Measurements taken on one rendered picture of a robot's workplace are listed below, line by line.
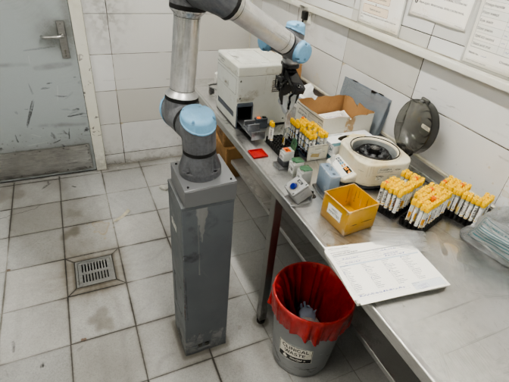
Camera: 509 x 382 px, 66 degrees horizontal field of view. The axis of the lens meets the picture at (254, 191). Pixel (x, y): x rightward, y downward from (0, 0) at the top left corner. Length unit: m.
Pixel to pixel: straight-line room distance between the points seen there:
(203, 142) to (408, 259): 0.74
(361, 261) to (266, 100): 0.99
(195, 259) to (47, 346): 0.93
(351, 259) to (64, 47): 2.31
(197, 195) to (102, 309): 1.08
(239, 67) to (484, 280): 1.24
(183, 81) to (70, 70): 1.70
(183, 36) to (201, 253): 0.78
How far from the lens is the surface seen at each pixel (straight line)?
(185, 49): 1.34
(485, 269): 1.43
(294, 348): 1.81
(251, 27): 1.30
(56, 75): 3.00
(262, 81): 1.88
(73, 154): 3.24
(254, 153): 1.71
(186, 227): 1.43
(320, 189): 1.51
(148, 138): 3.31
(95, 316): 2.23
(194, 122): 1.28
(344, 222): 1.30
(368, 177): 1.56
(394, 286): 1.20
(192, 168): 1.35
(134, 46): 3.04
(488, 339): 1.23
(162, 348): 2.06
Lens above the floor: 1.70
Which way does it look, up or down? 34 degrees down
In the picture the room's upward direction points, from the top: 6 degrees clockwise
